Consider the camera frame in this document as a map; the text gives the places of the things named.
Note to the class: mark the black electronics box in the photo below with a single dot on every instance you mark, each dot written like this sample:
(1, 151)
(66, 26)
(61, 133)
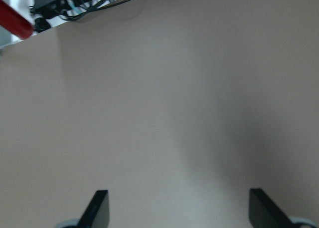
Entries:
(71, 10)

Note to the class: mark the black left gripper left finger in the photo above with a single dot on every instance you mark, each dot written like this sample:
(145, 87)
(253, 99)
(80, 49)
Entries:
(97, 213)

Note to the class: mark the red cylinder object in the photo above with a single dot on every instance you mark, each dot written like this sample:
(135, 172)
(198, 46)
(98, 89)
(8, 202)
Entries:
(13, 22)

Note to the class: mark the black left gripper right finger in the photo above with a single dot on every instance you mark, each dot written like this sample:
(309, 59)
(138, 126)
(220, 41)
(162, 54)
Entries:
(264, 213)

